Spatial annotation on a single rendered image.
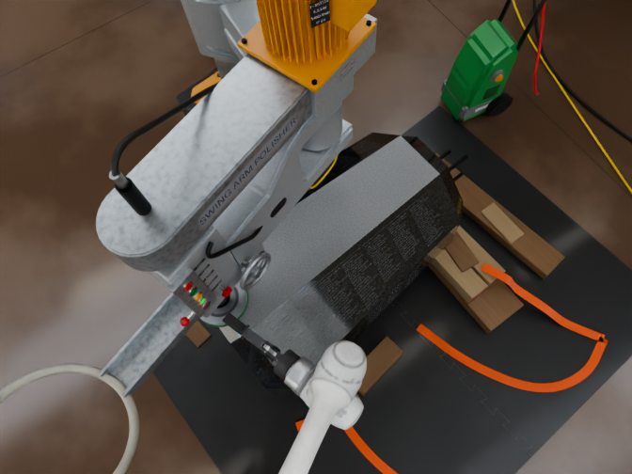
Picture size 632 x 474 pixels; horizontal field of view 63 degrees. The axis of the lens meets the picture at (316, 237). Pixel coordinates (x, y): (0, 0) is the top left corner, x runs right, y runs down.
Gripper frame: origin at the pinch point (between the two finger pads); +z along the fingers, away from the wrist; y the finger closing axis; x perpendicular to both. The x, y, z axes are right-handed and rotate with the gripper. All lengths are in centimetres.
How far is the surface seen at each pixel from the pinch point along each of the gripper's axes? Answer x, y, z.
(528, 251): 137, 137, -63
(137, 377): -31.2, 29.9, 23.9
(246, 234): 24.5, 9.3, 18.8
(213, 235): 14.6, -10.6, 17.9
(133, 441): -46, 28, 11
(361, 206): 74, 60, 8
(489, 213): 144, 135, -34
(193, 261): 5.7, -8.9, 18.0
